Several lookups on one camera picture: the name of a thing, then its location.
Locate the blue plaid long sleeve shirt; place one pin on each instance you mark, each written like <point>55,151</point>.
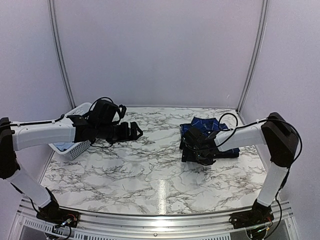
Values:
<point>206,127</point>

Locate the aluminium front table rail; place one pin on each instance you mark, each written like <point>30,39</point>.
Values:
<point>110,226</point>

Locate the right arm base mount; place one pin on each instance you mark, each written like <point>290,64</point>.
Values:
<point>249,218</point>

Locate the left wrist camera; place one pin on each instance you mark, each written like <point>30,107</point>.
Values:
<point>121,111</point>

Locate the black shirt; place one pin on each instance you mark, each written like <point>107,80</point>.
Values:
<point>188,154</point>

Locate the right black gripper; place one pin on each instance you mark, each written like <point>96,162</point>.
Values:
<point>209,160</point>

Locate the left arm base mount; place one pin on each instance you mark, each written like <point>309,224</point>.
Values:
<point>61,217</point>

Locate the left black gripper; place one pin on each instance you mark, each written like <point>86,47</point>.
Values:
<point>124,135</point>

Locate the white plastic laundry basket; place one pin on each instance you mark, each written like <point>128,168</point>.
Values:
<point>79,147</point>

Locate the light blue shirt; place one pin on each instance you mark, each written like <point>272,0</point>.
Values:
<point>63,146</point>

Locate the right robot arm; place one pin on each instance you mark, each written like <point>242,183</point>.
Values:
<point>281,138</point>

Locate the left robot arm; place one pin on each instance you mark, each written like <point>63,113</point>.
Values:
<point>86,123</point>

